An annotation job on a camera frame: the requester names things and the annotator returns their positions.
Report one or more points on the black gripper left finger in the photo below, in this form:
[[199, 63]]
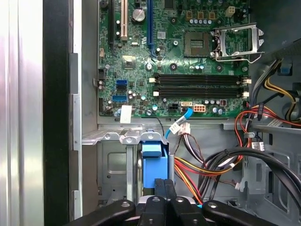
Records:
[[108, 213]]

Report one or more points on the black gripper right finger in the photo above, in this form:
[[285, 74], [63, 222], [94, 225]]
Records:
[[225, 213]]

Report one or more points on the hard disk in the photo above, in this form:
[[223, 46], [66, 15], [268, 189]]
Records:
[[155, 171]]

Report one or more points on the grey metal disk bay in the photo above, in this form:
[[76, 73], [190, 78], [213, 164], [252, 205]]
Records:
[[110, 136]]

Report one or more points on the black RAM slot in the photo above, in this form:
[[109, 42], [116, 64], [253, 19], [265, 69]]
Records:
[[200, 94], [200, 88], [200, 82], [200, 77]]

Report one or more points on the black SATA port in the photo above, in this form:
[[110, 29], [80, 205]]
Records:
[[121, 88]]

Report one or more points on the black open PC case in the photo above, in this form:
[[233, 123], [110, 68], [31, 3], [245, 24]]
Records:
[[56, 94]]

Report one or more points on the square chipset chip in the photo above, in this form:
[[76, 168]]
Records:
[[129, 61]]

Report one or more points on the metal socket cover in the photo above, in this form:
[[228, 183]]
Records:
[[237, 54]]

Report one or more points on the CPU socket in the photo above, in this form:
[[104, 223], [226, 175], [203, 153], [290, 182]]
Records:
[[196, 43]]

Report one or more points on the green motherboard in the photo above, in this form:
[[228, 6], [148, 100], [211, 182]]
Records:
[[164, 47]]

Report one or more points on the black expansion slot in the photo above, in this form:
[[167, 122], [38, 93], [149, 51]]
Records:
[[112, 23]]

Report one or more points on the beige expansion slot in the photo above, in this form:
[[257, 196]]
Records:
[[124, 18]]

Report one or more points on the silver coin battery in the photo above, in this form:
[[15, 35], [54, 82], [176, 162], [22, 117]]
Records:
[[138, 14]]

